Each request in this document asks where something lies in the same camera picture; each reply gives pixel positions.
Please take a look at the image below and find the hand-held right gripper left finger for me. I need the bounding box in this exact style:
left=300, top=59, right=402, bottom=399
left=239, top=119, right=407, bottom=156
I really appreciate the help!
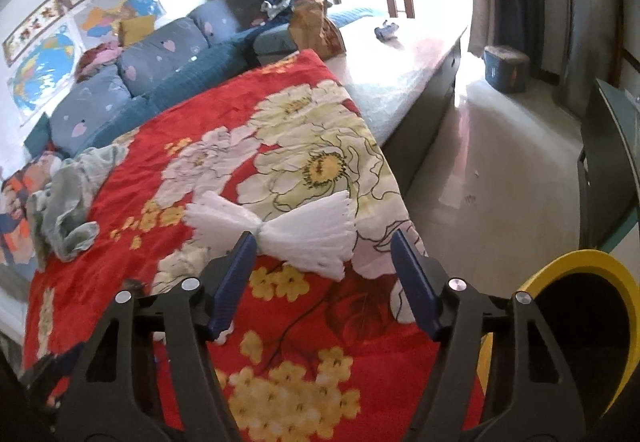
left=55, top=231, right=257, bottom=442

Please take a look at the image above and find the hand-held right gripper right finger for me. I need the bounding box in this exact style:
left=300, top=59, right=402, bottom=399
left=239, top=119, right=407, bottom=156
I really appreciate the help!
left=391, top=229, right=586, bottom=442

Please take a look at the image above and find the white foam net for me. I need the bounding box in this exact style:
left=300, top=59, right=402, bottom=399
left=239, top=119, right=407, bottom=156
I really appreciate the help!
left=184, top=189, right=359, bottom=281

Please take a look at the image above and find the yellow rimmed black bin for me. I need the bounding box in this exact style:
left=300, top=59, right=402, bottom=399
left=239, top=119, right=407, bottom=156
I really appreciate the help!
left=476, top=249, right=637, bottom=424

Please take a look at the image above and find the red floral blanket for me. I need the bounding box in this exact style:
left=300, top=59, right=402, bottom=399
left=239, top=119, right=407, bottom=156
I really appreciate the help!
left=22, top=48, right=489, bottom=442

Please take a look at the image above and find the grey green cloth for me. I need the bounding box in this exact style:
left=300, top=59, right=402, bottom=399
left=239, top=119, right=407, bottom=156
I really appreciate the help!
left=24, top=143, right=132, bottom=263

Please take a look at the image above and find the dark low table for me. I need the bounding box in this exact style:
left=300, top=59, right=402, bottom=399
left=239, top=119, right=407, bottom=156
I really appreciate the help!
left=324, top=16, right=469, bottom=196

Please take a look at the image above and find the glass top desk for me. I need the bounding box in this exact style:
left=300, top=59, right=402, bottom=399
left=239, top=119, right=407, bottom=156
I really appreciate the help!
left=576, top=78, right=640, bottom=256

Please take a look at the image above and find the colourful patchwork cloth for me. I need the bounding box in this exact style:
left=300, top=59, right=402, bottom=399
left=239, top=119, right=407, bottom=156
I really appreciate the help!
left=0, top=153, right=67, bottom=269

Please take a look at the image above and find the grey heart print cushion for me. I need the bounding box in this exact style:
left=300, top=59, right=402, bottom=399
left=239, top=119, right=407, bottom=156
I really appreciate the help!
left=189, top=0, right=242, bottom=46
left=49, top=66, right=132, bottom=159
left=116, top=18, right=209, bottom=96

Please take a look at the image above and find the blue storage box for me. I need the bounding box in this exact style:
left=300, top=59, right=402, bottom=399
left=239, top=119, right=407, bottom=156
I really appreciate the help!
left=483, top=44, right=532, bottom=96

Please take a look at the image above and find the small blue toy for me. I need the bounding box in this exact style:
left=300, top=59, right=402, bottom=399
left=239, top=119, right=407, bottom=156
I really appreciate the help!
left=374, top=20, right=402, bottom=43

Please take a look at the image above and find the pile of pink clothes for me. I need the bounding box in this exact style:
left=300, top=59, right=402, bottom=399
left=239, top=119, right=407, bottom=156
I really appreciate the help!
left=76, top=43, right=124, bottom=81

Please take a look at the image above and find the yellow pillow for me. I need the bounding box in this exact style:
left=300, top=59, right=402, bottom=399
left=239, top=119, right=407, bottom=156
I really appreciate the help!
left=119, top=16, right=154, bottom=48

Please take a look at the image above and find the brown paper bag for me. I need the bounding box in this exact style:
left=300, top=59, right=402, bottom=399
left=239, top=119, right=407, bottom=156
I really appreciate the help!
left=289, top=0, right=347, bottom=58

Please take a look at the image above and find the world map poster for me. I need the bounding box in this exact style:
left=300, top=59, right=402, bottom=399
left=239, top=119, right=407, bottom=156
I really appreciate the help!
left=6, top=20, right=84, bottom=126

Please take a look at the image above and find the colourful country map poster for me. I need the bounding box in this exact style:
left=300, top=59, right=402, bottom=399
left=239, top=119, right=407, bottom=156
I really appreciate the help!
left=74, top=0, right=167, bottom=41

